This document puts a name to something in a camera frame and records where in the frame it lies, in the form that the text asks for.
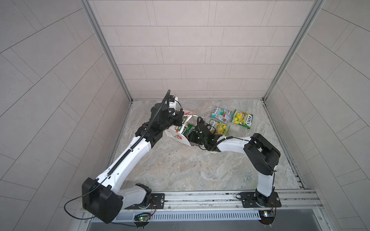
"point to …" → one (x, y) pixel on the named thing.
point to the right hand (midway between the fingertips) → (186, 136)
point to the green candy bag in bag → (186, 128)
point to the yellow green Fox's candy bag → (242, 118)
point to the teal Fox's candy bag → (221, 114)
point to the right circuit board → (267, 216)
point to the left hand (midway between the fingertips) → (186, 110)
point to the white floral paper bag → (175, 131)
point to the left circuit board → (142, 218)
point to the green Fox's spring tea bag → (219, 128)
